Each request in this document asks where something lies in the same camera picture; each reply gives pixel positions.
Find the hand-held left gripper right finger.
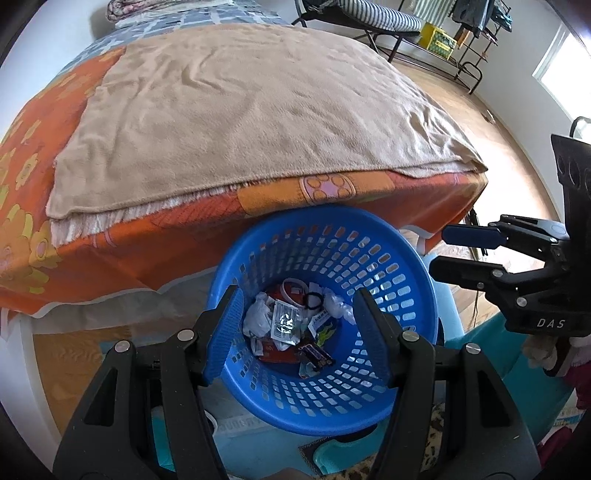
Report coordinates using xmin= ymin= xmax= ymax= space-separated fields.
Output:
xmin=353 ymin=288 xmax=541 ymax=480

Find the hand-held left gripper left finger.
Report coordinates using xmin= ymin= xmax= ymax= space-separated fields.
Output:
xmin=53 ymin=285 xmax=245 ymax=480

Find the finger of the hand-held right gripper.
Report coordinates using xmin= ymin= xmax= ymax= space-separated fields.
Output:
xmin=428 ymin=256 xmax=561 ymax=319
xmin=443 ymin=213 xmax=570 ymax=254

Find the white tissue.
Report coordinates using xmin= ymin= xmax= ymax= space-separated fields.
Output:
xmin=242 ymin=291 xmax=278 ymax=354
xmin=323 ymin=288 xmax=358 ymax=324

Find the blue snack packet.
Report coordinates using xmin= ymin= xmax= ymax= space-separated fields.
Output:
xmin=307 ymin=311 xmax=341 ymax=347

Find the white printed packet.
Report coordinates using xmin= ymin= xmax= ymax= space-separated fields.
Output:
xmin=270 ymin=300 xmax=301 ymax=342

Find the brown chocolate bar wrapper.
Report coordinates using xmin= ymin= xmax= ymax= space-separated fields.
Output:
xmin=295 ymin=339 xmax=335 ymax=370

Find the white wristband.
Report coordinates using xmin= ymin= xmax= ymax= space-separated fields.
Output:
xmin=281 ymin=278 xmax=309 ymax=305

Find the blue plastic basket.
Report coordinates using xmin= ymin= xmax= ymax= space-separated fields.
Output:
xmin=205 ymin=205 xmax=439 ymax=437

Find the person's right forearm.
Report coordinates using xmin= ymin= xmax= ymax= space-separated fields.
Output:
xmin=561 ymin=348 xmax=591 ymax=418

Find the person's right hand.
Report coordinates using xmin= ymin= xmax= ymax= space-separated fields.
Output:
xmin=524 ymin=331 xmax=574 ymax=377

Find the light blue plastic stool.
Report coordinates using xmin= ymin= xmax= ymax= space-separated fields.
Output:
xmin=399 ymin=225 xmax=465 ymax=344

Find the white bed skirt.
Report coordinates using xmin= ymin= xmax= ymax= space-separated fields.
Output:
xmin=0 ymin=265 xmax=222 ymax=333

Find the orange floral bedsheet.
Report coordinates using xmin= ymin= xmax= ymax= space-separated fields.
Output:
xmin=0 ymin=44 xmax=489 ymax=319

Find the teal plastic bin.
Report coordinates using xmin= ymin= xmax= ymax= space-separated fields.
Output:
xmin=455 ymin=314 xmax=578 ymax=416

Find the leopard print rug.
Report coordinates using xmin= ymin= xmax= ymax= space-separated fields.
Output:
xmin=323 ymin=406 xmax=446 ymax=480

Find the window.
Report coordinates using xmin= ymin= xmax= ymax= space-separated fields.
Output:
xmin=533 ymin=28 xmax=591 ymax=121

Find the black metal rack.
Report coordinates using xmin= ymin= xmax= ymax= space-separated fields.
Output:
xmin=455 ymin=0 xmax=513 ymax=95

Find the yellow crate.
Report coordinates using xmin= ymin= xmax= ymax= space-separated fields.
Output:
xmin=418 ymin=22 xmax=459 ymax=60

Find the tan blanket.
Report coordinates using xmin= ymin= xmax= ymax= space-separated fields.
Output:
xmin=46 ymin=23 xmax=489 ymax=220

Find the green striped cloth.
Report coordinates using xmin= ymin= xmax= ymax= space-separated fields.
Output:
xmin=413 ymin=0 xmax=455 ymax=26

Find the striped chair cushion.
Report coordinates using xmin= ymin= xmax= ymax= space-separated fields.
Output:
xmin=337 ymin=0 xmax=422 ymax=33

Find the black folding chair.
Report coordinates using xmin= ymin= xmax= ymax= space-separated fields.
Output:
xmin=293 ymin=0 xmax=423 ymax=63

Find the blue patterned sheet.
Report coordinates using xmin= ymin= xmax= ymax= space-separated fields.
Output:
xmin=60 ymin=2 xmax=296 ymax=70

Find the folded floral quilt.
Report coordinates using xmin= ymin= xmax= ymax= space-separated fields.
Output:
xmin=106 ymin=0 xmax=232 ymax=21

